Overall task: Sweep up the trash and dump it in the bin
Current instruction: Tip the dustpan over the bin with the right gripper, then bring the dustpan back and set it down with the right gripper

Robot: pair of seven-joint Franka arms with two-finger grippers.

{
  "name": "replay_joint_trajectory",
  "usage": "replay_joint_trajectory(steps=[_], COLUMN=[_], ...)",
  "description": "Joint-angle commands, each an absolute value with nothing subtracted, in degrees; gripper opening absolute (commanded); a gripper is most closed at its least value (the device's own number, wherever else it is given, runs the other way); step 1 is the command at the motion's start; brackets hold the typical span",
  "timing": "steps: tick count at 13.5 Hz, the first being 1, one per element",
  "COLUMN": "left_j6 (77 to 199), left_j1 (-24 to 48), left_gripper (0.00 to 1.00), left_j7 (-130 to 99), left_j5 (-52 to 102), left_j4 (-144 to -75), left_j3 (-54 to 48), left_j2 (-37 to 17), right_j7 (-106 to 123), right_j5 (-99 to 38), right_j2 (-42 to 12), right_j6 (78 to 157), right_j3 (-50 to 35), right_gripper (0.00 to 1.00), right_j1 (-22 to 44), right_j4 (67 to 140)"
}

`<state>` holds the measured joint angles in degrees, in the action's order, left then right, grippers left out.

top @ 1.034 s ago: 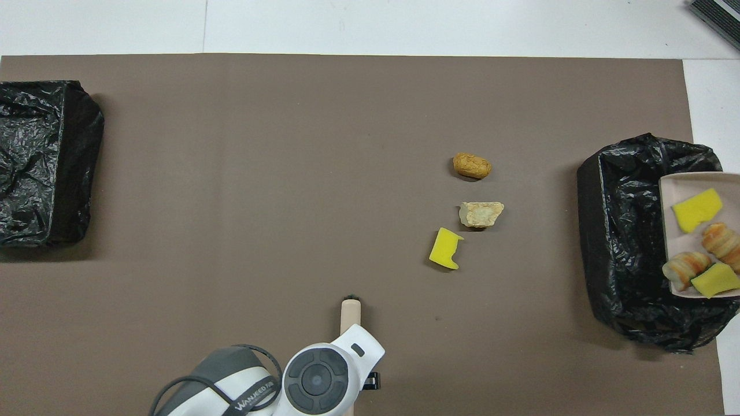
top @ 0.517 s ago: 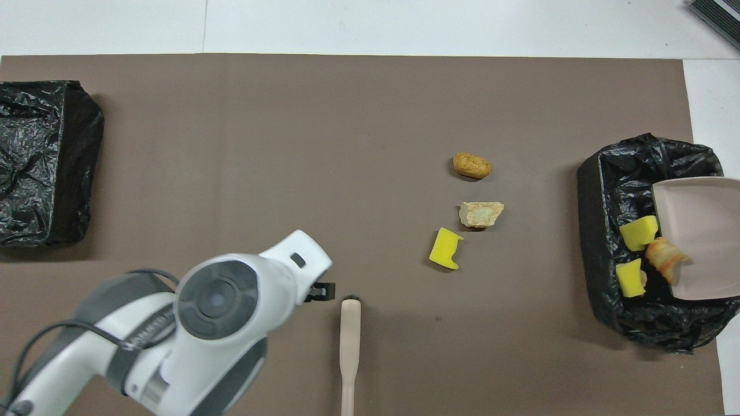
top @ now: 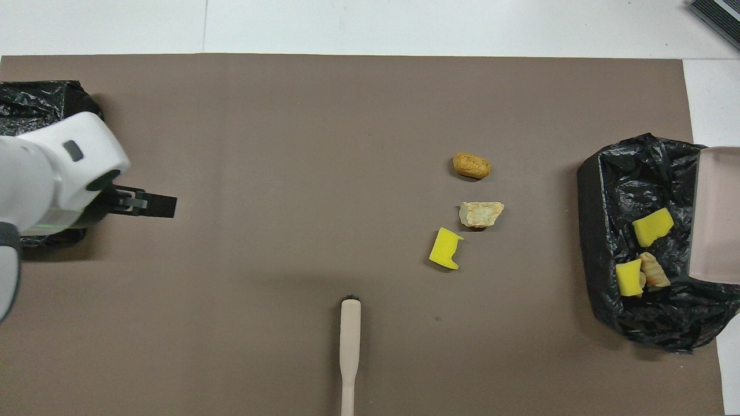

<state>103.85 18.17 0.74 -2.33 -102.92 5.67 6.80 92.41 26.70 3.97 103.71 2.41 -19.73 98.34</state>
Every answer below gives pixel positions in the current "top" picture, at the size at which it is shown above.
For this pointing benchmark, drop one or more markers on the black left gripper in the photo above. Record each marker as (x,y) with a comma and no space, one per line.
(107,202)

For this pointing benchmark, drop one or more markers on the beige hand brush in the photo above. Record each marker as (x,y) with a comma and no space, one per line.
(350,329)

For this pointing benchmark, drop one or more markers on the notched yellow sponge piece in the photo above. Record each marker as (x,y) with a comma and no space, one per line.
(445,249)

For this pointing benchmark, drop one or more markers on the brown bread roll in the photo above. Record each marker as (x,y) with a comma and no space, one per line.
(471,166)

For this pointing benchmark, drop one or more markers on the pale bread chunk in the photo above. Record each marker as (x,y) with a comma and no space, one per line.
(481,214)

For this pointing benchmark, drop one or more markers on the wedge yellow sponge piece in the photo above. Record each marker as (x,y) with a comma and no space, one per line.
(628,278)

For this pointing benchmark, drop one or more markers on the large yellow sponge piece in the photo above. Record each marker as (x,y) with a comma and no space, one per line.
(652,228)

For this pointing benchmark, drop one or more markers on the small toy croissant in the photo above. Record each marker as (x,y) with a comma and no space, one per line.
(654,270)

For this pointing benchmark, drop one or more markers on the beige plastic dustpan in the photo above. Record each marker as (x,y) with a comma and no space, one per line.
(717,219)

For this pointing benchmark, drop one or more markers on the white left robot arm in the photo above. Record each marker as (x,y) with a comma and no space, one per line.
(46,167)

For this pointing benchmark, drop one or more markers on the black bag-lined bin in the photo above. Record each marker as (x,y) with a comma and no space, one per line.
(613,190)
(34,98)

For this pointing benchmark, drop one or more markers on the brown table mat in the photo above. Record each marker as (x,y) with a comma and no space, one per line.
(289,144)

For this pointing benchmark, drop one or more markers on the dark grey ribbed object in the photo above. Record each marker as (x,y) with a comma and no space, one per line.
(717,20)

